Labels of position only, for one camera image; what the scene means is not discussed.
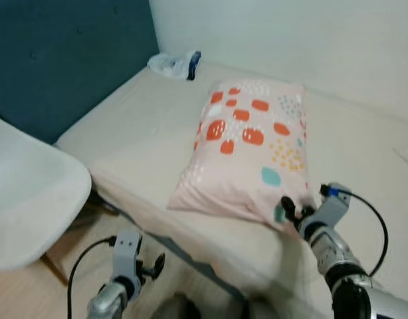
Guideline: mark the pink patterned pillow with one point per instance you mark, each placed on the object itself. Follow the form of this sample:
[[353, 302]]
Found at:
[[247, 149]]

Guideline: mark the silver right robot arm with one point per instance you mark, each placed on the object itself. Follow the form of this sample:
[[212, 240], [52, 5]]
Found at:
[[350, 279]]

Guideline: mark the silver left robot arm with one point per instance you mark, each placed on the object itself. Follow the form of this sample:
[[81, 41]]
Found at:
[[107, 302]]

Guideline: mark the white plastic chair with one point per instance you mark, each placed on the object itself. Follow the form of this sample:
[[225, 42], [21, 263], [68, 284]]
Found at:
[[31, 193]]

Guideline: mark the beige bed mattress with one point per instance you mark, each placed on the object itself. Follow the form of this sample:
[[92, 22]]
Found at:
[[141, 129]]

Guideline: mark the crumpled white and blue bag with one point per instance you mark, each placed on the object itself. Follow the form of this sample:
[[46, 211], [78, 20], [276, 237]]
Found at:
[[171, 64]]

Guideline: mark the teal padded headboard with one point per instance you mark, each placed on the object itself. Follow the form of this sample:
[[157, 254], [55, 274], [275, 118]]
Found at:
[[58, 60]]

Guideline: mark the dark bed frame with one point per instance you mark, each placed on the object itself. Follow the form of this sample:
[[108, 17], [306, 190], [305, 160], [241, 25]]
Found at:
[[171, 252]]

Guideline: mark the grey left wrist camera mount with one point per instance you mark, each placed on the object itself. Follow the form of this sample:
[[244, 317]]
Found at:
[[126, 256]]

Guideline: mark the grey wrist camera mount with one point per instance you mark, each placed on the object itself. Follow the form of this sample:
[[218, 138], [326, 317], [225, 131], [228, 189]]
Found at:
[[126, 256], [330, 206]]

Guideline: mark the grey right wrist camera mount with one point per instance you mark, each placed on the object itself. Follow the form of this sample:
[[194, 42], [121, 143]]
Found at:
[[330, 206]]

